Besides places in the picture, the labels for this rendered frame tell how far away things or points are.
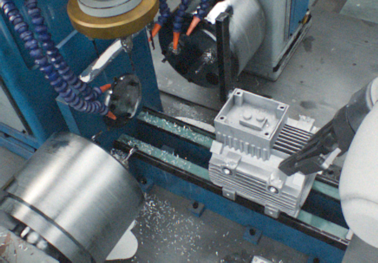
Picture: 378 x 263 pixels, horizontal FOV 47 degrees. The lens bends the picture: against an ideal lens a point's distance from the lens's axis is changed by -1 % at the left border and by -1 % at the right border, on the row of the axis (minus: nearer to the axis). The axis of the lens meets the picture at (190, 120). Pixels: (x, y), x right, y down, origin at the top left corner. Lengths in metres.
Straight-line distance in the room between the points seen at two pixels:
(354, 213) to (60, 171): 0.55
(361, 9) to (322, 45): 1.65
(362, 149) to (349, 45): 1.16
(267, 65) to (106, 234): 0.79
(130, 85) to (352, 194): 0.78
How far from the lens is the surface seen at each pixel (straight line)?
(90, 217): 0.83
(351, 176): 0.47
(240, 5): 1.18
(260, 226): 1.09
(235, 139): 0.89
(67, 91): 0.78
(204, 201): 1.13
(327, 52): 1.58
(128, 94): 1.14
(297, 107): 1.38
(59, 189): 0.83
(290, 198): 0.89
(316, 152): 0.77
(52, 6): 1.06
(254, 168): 0.90
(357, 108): 0.66
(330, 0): 3.21
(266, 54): 1.38
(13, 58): 1.01
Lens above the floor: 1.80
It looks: 48 degrees down
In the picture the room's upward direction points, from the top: 8 degrees counter-clockwise
